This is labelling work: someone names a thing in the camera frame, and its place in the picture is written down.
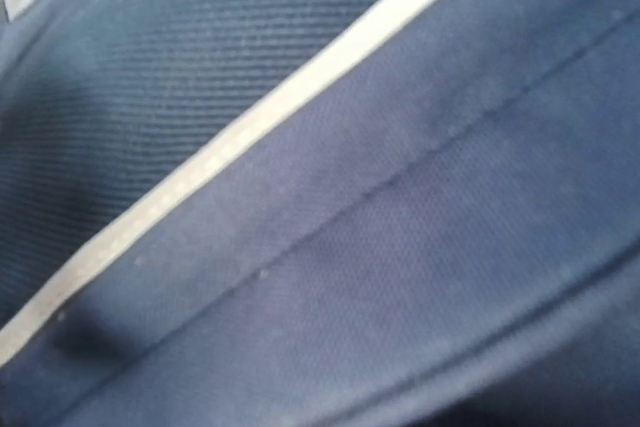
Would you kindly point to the navy blue student backpack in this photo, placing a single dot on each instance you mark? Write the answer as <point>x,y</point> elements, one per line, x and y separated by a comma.
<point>319,212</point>

